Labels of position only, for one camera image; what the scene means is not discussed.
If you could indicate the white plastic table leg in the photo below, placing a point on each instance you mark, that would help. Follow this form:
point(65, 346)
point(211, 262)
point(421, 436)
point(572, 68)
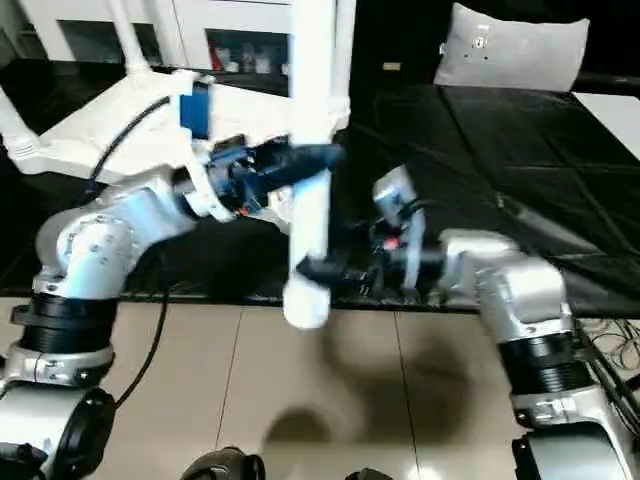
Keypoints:
point(343, 50)
point(18, 125)
point(128, 35)
point(310, 70)

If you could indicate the white plastic table top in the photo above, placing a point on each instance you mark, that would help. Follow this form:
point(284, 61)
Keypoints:
point(100, 130)

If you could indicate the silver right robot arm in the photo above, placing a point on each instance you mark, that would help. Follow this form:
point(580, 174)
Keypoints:
point(520, 310)

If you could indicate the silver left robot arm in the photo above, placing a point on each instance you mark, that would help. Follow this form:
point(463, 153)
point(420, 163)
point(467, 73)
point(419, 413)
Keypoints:
point(90, 260)

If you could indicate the small yellow label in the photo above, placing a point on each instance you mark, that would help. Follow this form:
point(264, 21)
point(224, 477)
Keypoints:
point(391, 67)

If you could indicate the white glass-door cabinet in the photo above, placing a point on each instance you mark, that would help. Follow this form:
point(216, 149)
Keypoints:
point(200, 25)

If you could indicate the black table mat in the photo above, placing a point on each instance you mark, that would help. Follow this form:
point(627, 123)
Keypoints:
point(530, 170)

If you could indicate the black tall cabinet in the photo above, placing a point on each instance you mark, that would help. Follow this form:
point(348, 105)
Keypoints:
point(400, 30)

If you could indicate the black robot foot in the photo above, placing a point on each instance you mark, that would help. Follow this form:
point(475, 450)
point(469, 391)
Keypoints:
point(225, 465)
point(370, 474)

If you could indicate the light grey cushion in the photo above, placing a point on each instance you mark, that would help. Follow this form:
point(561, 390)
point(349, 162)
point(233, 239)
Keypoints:
point(510, 45)

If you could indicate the white flat sheet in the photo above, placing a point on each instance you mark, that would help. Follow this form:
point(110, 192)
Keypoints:
point(612, 120)

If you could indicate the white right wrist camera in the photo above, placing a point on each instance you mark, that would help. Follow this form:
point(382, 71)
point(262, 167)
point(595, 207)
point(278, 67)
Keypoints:
point(397, 195)

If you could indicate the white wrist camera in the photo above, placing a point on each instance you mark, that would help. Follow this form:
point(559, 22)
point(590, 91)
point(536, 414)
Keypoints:
point(195, 105)
point(397, 195)

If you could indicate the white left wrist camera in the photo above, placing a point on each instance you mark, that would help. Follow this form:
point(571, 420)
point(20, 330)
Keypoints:
point(195, 105)

